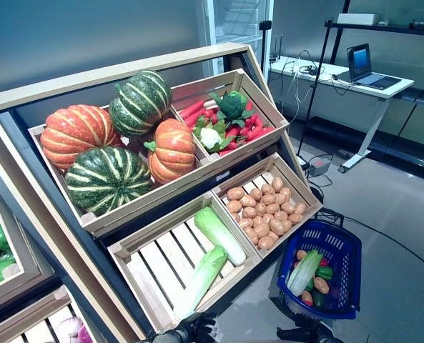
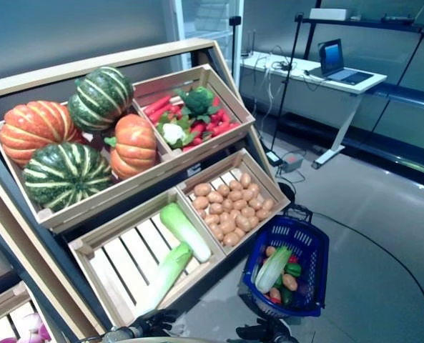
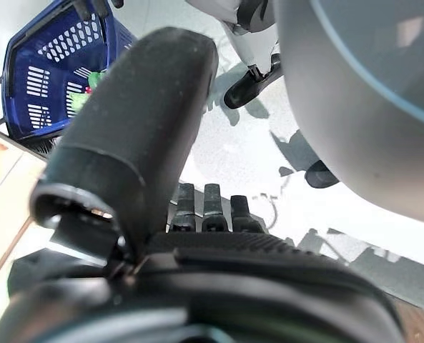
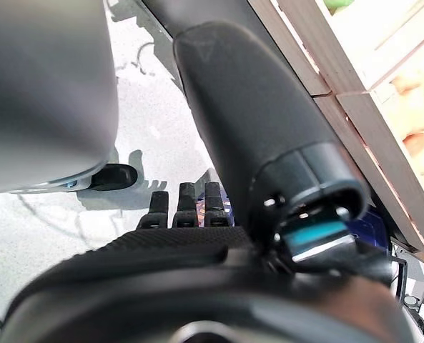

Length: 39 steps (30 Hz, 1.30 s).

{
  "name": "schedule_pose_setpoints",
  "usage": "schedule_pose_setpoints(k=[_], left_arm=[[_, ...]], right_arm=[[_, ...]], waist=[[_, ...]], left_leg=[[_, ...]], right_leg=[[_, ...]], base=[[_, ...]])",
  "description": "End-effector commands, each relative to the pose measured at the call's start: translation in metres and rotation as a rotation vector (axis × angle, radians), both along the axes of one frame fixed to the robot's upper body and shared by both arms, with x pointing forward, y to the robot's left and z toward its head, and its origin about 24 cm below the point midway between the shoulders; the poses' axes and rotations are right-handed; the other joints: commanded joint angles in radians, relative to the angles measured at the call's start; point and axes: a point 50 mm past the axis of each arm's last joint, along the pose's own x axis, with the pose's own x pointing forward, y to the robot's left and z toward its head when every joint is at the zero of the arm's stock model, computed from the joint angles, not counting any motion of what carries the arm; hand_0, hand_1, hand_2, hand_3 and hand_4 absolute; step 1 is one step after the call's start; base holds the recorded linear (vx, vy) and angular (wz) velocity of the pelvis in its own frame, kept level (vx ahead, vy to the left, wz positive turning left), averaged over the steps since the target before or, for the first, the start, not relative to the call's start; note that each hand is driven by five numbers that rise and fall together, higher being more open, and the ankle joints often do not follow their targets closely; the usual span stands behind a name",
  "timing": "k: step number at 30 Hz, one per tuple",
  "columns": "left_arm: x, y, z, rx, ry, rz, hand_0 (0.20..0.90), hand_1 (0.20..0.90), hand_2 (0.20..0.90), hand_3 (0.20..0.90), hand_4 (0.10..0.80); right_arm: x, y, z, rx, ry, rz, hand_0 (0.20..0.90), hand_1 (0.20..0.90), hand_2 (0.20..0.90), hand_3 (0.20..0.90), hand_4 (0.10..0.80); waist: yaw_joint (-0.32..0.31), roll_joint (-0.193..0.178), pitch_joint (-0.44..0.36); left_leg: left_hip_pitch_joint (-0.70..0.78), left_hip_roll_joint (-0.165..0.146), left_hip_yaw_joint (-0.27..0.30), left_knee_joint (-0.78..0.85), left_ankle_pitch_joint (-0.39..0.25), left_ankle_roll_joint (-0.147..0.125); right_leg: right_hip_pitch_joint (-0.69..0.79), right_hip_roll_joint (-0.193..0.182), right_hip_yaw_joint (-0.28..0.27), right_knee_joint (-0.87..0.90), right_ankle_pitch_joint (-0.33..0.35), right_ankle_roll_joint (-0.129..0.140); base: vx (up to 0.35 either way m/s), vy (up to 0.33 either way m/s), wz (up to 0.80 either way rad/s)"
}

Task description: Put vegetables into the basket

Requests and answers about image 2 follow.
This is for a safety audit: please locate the wooden vegetable display stand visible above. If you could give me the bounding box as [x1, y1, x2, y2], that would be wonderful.
[0, 38, 295, 343]

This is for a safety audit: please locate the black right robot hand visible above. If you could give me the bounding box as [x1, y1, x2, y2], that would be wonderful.
[235, 317, 290, 343]

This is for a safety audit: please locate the wooden crate of onions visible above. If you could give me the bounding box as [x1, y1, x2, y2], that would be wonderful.
[0, 281, 56, 343]

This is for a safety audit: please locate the white cauliflower with leaves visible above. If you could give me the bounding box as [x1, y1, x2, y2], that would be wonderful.
[155, 111, 199, 149]

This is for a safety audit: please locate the napa cabbage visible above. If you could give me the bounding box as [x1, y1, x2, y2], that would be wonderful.
[254, 245, 294, 295]
[159, 202, 213, 264]
[136, 242, 194, 317]

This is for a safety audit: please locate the grey power box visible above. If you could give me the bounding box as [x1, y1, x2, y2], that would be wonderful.
[282, 153, 304, 173]

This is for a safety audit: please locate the green bell pepper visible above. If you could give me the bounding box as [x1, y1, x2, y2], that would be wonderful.
[284, 262, 303, 278]

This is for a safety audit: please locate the green striped round pumpkin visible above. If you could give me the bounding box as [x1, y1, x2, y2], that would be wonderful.
[67, 66, 135, 135]

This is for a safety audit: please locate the black power adapter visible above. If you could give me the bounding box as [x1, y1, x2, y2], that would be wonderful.
[265, 149, 284, 166]

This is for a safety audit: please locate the wooden crate of pumpkins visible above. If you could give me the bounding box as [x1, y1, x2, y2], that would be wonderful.
[0, 102, 174, 230]

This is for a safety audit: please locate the black floor cable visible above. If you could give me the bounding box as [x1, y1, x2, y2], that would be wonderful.
[310, 209, 424, 309]

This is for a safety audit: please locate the blue plastic shopping basket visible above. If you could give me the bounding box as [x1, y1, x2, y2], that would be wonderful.
[241, 204, 330, 319]

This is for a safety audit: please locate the glass door cabinet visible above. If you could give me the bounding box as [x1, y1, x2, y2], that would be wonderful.
[173, 0, 245, 88]

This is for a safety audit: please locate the white desk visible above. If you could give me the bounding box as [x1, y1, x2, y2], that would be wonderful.
[240, 51, 388, 171]

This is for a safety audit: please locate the glass lower rack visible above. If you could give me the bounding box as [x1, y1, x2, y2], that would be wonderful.
[354, 84, 424, 182]

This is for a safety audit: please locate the black upright sensor stand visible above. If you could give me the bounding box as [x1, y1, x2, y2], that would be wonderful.
[229, 16, 243, 89]

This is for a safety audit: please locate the wooden crate of cabbages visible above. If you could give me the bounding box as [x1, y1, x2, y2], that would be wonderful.
[68, 187, 227, 328]

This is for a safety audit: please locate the black slanted tripod stand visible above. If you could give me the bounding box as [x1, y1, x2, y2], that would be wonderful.
[270, 11, 306, 153]

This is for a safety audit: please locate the small orange pumpkin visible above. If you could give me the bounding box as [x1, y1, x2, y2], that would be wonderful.
[104, 114, 159, 181]

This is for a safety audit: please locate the green striped wide pumpkin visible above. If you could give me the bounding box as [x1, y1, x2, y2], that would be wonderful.
[21, 141, 114, 213]

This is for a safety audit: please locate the wooden crate of potatoes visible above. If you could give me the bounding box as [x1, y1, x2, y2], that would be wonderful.
[175, 147, 292, 257]

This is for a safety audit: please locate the wooden crate of carrots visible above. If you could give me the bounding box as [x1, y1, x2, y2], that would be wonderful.
[132, 64, 257, 162]

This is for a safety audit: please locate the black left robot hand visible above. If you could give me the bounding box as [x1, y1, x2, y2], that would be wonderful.
[129, 308, 179, 339]

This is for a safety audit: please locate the open grey laptop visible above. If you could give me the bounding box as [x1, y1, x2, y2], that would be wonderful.
[317, 38, 376, 86]

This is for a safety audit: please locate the white box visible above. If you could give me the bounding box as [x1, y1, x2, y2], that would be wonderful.
[308, 7, 352, 21]

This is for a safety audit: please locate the large orange pumpkin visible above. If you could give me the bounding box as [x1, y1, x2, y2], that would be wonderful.
[0, 100, 87, 167]

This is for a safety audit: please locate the black wall shelf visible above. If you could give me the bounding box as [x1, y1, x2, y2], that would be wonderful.
[295, 13, 424, 37]

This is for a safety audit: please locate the green broccoli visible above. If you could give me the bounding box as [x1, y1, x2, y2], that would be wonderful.
[175, 86, 222, 124]

